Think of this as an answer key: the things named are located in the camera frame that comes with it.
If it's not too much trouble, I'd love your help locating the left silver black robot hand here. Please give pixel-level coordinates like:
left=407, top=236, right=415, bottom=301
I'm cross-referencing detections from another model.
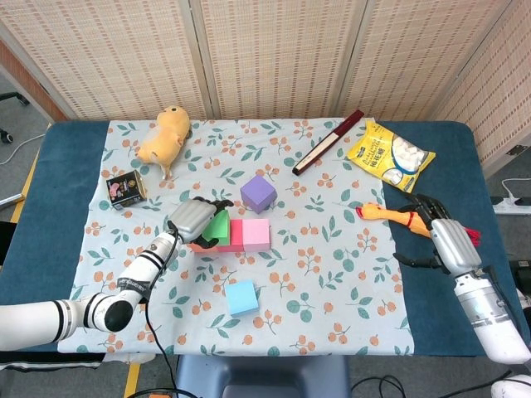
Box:
left=165, top=197, right=234, bottom=250

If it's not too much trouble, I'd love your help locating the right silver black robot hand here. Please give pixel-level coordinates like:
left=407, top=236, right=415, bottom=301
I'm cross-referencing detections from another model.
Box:
left=392, top=193, right=485, bottom=277

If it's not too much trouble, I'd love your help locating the green cube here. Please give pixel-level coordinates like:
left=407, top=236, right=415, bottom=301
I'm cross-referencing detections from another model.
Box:
left=202, top=209, right=231, bottom=246

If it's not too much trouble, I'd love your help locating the red cube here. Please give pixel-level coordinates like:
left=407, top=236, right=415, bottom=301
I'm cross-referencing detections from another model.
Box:
left=217, top=218, right=246, bottom=253

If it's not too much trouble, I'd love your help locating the pink cube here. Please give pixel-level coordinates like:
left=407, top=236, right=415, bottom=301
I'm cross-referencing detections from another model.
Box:
left=241, top=218, right=272, bottom=252

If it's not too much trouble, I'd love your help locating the purple cube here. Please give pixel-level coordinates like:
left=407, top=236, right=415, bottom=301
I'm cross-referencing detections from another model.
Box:
left=240, top=174, right=278, bottom=215

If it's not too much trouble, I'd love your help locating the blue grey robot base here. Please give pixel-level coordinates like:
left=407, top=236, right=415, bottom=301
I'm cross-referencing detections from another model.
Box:
left=173, top=354, right=352, bottom=398

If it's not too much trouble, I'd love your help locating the black tin can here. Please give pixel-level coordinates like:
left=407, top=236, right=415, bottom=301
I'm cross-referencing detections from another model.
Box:
left=105, top=169, right=148, bottom=211

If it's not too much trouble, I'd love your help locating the white power strip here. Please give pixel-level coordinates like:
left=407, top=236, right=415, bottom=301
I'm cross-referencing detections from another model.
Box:
left=491, top=197, right=531, bottom=216

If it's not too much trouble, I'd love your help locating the yellow rubber chicken toy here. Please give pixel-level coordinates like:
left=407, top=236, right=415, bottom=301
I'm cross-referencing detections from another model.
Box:
left=355, top=201, right=482, bottom=245

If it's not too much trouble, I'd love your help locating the yellow plush pig toy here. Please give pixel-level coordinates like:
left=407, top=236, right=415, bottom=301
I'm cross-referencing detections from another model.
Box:
left=136, top=106, right=192, bottom=180

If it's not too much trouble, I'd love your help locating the light blue cube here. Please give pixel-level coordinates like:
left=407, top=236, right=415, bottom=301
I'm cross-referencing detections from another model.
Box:
left=224, top=279, right=261, bottom=318

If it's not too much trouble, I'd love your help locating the yellow cotton ball bag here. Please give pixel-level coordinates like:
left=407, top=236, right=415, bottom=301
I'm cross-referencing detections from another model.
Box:
left=346, top=119, right=436, bottom=197

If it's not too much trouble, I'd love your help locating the floral print tablecloth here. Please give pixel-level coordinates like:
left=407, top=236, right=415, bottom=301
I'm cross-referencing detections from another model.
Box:
left=56, top=118, right=415, bottom=357

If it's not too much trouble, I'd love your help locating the dark teal table padding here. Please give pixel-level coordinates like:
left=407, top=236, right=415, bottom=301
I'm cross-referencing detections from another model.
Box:
left=0, top=119, right=518, bottom=357

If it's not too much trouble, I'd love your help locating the dark red long box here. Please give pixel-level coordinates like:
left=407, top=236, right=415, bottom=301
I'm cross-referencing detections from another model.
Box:
left=291, top=109, right=366, bottom=177

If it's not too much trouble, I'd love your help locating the bamboo folding screen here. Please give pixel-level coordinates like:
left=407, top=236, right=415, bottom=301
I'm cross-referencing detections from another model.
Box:
left=0, top=0, right=531, bottom=175

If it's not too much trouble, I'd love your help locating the black box beside table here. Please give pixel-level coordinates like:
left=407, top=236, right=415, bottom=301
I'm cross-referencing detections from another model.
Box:
left=0, top=221, right=17, bottom=266

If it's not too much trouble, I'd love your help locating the black office chair base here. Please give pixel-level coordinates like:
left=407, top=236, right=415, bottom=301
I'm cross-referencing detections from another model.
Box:
left=0, top=91, right=31, bottom=144

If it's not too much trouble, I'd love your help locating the white charger cable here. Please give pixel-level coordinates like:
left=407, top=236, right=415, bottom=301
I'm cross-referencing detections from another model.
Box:
left=500, top=177, right=531, bottom=200

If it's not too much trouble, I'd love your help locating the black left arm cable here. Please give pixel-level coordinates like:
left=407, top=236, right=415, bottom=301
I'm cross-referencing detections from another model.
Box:
left=136, top=230, right=180, bottom=398

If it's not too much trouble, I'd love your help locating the black floor cable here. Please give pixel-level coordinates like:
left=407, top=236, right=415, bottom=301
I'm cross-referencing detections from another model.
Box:
left=351, top=375, right=406, bottom=398

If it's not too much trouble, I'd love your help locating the thin white floor cable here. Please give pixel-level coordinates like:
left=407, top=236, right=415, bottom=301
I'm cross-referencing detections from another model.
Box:
left=0, top=132, right=46, bottom=166

